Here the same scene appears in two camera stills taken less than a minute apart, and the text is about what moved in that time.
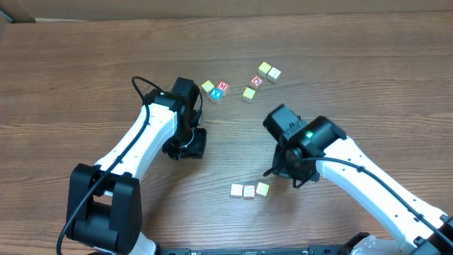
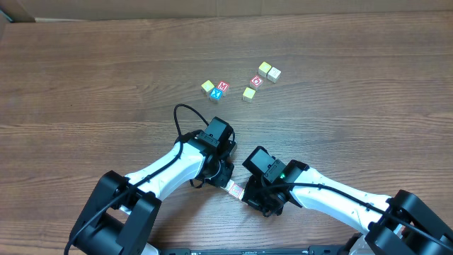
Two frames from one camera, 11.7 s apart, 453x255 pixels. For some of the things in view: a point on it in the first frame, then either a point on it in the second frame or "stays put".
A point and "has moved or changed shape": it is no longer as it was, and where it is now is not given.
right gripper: x=280 y=167 → x=250 y=194
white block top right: x=273 y=74 stays put
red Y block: x=248 y=192 has moved or changed shape
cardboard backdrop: x=42 y=10 stays put
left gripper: x=189 y=149 → x=224 y=176
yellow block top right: x=264 y=69 stays put
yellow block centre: x=248 y=95 stays put
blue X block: x=216 y=94 stays put
